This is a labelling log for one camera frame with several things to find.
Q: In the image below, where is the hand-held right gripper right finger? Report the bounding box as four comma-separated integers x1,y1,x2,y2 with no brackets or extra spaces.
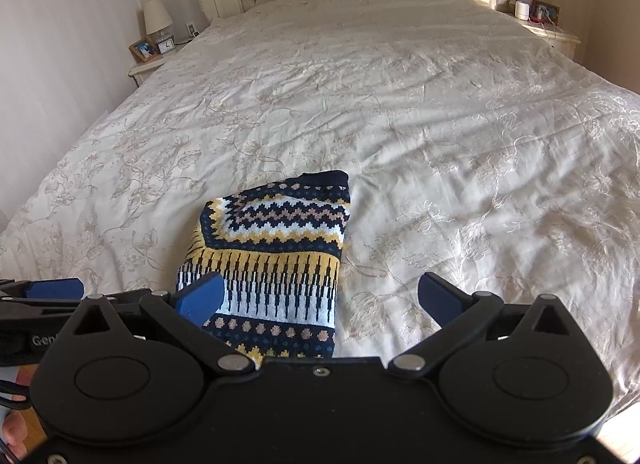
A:
386,271,577,379

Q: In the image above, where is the wooden photo frame blue picture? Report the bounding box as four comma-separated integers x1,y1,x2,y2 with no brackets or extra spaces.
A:
128,37,163,64

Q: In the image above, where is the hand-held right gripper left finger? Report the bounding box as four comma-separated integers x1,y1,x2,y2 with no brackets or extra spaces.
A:
59,271,257,376

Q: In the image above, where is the black cable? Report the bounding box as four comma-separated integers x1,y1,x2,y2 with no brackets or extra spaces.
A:
0,378,32,413

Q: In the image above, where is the cream embroidered bedspread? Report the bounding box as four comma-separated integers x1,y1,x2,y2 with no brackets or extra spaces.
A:
0,0,640,416

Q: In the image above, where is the dark wooden photo frame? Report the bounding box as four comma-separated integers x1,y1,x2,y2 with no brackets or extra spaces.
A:
529,0,561,25

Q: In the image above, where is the cream nightstand with photo and clock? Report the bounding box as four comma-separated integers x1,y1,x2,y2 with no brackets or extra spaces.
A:
128,47,191,89

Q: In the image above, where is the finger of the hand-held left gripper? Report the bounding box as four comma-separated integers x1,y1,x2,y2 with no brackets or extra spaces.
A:
0,289,152,319
0,277,86,301

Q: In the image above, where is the navy yellow patterned knit sweater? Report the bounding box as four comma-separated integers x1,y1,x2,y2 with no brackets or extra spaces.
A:
176,170,352,371

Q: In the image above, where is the person's left hand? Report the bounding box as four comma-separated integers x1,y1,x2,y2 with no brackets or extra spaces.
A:
0,410,30,461

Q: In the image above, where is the table lamp with glass base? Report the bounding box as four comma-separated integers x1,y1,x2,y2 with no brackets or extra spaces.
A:
143,0,174,44

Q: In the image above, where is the cream nightstand with white speaker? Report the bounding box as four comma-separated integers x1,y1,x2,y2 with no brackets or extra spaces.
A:
495,8,582,61

